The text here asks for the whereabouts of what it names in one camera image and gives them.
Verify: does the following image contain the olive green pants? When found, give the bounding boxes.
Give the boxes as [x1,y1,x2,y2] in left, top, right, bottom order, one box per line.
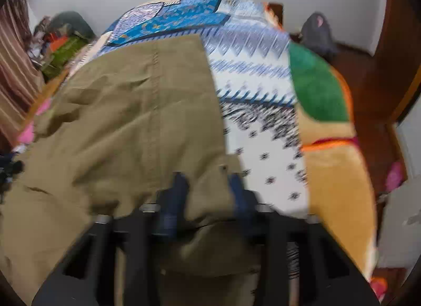
[1,35,258,305]

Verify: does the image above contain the orange green fleece blanket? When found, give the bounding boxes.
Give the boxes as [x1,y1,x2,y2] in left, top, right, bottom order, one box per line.
[262,1,379,282]

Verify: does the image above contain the pink slipper on floor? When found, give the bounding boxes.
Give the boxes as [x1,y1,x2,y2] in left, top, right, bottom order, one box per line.
[385,161,404,193]

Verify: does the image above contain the patchwork patterned bedsheet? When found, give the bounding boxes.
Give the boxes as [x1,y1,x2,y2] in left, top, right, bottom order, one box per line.
[84,0,308,217]

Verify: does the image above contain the white plastic furniture piece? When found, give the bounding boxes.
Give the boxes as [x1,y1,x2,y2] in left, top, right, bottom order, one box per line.
[378,176,421,268]

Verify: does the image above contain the pink folded cloth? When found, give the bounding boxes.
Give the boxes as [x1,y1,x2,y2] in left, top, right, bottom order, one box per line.
[17,97,52,145]

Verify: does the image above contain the dark clothes pile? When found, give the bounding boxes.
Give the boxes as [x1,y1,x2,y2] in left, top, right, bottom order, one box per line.
[0,152,24,203]

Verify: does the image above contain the grey backpack on floor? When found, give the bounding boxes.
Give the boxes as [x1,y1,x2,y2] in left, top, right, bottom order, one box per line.
[300,12,338,60]

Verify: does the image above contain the striped pink curtain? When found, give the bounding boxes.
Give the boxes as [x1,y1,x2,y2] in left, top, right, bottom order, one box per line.
[0,0,44,152]

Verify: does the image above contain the green bag with clothes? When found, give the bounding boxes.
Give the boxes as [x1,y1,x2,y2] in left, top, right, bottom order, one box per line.
[27,11,96,83]

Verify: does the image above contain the brown wooden door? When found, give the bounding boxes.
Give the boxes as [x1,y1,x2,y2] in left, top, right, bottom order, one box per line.
[359,0,420,123]

